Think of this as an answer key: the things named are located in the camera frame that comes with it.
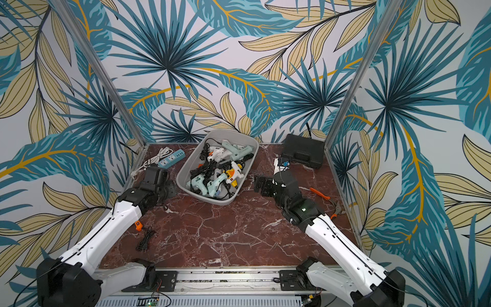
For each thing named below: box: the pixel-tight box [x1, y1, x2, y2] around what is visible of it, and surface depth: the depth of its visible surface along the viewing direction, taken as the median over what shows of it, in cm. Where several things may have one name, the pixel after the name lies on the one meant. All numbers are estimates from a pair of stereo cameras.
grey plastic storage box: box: [175, 129, 260, 206], surface depth 103 cm
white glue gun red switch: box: [207, 147, 233, 163], surface depth 108 cm
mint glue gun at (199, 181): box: [190, 174, 208, 196], surface depth 97 cm
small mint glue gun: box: [207, 172, 229, 197], surface depth 96 cm
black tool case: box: [280, 133, 325, 170], surface depth 112 cm
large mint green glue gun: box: [221, 140, 254, 162], surface depth 111 cm
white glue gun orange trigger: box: [225, 168, 235, 179], surface depth 100 cm
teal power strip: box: [157, 149, 187, 169], surface depth 112 cm
